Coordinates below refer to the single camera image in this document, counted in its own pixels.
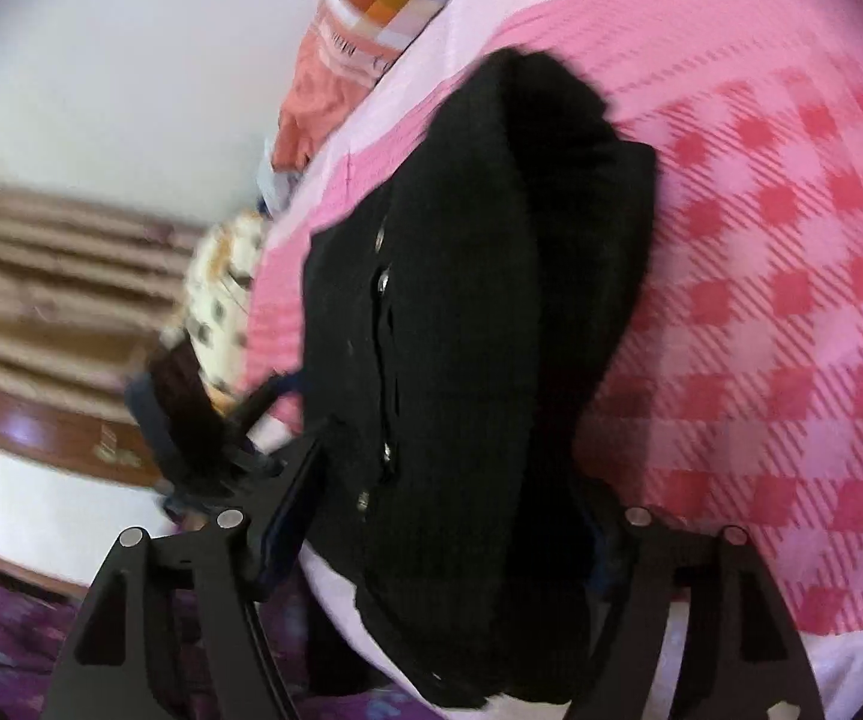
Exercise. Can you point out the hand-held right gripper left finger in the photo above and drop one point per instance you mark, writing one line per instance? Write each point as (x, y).
(293, 517)

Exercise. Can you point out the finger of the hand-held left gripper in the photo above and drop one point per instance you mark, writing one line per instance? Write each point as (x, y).
(270, 394)

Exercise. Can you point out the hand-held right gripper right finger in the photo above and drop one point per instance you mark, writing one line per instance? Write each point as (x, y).
(626, 577)

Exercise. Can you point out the black pants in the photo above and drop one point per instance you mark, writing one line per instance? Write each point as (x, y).
(461, 315)

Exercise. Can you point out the floral cream pillow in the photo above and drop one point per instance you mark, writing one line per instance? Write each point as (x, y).
(214, 300)

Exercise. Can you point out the brown wooden furniture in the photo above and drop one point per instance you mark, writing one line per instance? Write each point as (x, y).
(26, 420)

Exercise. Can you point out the beige patterned curtain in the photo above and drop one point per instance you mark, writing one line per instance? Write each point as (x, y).
(41, 277)

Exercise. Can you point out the purple floral cloth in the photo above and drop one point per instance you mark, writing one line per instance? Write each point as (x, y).
(11, 637)

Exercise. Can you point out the orange patchwork quilt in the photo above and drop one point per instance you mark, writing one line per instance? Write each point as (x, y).
(326, 90)

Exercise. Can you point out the pink checked bedsheet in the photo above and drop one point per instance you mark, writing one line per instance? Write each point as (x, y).
(776, 240)

